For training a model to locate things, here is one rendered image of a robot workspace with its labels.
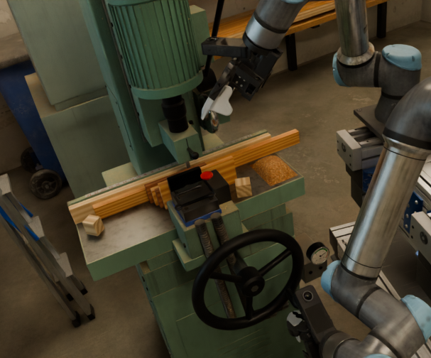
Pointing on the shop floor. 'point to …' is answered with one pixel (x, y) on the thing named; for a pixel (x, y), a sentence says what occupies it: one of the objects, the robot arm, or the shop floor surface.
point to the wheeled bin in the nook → (23, 109)
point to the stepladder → (56, 264)
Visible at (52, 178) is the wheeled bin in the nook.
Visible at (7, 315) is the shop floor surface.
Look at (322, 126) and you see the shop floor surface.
